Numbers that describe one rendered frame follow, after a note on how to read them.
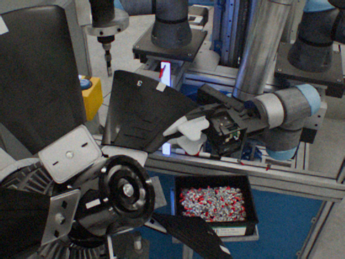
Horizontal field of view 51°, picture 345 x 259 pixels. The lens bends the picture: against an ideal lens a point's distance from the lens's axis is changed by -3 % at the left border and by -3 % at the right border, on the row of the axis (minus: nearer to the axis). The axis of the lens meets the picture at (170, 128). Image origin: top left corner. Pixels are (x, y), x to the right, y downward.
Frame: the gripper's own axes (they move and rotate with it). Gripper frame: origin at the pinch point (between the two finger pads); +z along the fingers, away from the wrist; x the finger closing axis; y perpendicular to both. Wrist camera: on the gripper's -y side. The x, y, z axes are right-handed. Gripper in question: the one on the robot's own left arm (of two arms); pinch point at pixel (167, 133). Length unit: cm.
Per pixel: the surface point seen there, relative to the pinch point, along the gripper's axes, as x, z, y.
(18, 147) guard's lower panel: 67, 38, -72
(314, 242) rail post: 63, -52, 15
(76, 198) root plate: -8.0, 21.1, 13.7
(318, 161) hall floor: 125, -127, -46
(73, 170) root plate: -6.9, 20.1, 7.5
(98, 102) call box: 20.5, 6.5, -36.4
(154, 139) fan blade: -1.2, 3.4, 1.5
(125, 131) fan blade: -1.5, 8.1, -2.5
